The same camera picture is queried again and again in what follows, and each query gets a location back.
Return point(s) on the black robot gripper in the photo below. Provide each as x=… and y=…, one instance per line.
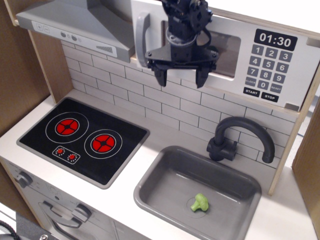
x=193, y=57

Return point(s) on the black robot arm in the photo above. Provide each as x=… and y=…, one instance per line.
x=188, y=39

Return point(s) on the dark grey toy faucet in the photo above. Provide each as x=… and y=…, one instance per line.
x=219, y=148

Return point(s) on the grey toy range hood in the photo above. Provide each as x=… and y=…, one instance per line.
x=86, y=23

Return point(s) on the black toy stovetop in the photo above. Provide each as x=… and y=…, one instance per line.
x=86, y=142

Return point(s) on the green toy broccoli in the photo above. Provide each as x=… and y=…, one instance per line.
x=201, y=203

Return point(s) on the grey toy sink basin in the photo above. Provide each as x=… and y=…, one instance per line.
x=169, y=186

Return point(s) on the brown cardboard box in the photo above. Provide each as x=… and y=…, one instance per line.
x=306, y=168

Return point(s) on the grey toy oven door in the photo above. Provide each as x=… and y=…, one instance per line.
x=98, y=227

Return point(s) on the grey oven knob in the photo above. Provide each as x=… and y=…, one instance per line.
x=23, y=179

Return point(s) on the black device at bottom left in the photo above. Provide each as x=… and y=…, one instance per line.
x=17, y=227

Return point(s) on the grey microwave door handle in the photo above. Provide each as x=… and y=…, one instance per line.
x=142, y=24

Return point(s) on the grey oven door handle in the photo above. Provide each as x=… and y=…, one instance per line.
x=62, y=216

